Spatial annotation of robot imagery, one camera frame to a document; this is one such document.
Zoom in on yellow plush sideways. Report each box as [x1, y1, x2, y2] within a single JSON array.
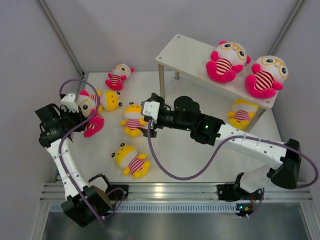
[[91, 89, 123, 113]]

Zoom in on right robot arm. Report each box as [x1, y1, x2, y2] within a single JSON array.
[[141, 93, 301, 199]]

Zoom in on yellow plush under shelf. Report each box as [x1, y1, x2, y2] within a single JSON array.
[[227, 98, 259, 131]]

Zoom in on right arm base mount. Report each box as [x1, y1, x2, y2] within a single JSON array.
[[216, 184, 263, 202]]

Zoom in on pink plush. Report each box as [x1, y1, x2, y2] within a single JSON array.
[[77, 90, 105, 138], [105, 63, 135, 91], [205, 40, 252, 84], [244, 55, 289, 99]]

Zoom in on yellow plush front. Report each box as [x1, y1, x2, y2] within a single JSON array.
[[111, 143, 151, 179]]

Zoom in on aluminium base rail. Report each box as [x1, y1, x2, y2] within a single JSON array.
[[39, 181, 313, 214]]

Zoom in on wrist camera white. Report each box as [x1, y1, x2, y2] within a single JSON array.
[[60, 93, 79, 113], [141, 101, 160, 124]]

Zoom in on white two-tier shelf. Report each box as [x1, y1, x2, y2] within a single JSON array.
[[155, 34, 281, 141]]

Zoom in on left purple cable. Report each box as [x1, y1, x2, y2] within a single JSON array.
[[58, 78, 126, 228]]

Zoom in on pink plush at table back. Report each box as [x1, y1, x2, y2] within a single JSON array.
[[105, 63, 135, 91]]

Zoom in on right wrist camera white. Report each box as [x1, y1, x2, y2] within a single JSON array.
[[141, 101, 160, 124]]

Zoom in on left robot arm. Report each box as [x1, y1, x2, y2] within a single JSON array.
[[35, 103, 113, 227]]

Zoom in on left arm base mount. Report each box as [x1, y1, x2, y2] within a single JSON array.
[[106, 184, 129, 202]]

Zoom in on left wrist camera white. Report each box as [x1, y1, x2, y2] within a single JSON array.
[[60, 93, 79, 113]]

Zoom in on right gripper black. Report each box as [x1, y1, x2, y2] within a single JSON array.
[[139, 95, 192, 139]]

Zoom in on yellow plush centre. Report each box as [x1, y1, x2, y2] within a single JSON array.
[[119, 102, 147, 138]]

